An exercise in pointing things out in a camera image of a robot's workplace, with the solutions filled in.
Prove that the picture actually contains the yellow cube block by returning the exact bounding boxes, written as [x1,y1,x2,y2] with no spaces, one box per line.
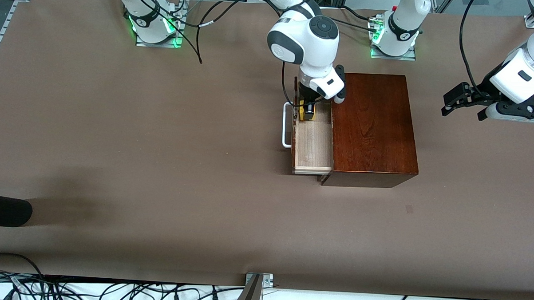
[299,102,317,122]

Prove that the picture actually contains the wooden drawer with white handle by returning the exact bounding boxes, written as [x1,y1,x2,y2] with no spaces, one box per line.
[281,75,337,176]

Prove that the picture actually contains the dark brown wooden cabinet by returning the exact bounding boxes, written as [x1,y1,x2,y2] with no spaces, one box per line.
[321,72,423,189]

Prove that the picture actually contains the brown table cover sheet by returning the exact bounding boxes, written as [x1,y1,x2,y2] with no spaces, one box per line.
[0,0,534,300]

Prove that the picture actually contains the dark metal beam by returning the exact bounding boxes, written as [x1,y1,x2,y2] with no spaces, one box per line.
[232,273,264,300]

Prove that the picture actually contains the black cylindrical object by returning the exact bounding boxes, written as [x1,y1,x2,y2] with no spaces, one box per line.
[0,193,34,228]

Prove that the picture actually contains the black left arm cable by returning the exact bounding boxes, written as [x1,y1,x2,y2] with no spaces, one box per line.
[457,0,491,99]

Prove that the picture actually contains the black cable to arm base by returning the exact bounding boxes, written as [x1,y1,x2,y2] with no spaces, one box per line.
[331,5,384,31]

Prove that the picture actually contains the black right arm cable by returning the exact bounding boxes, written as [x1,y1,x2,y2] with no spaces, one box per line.
[129,0,206,65]
[198,0,278,32]

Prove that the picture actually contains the silver table edge bracket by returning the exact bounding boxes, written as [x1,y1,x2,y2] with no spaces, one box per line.
[245,272,274,289]

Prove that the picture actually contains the aluminium table edge rail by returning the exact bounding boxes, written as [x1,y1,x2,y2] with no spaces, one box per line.
[0,0,34,76]

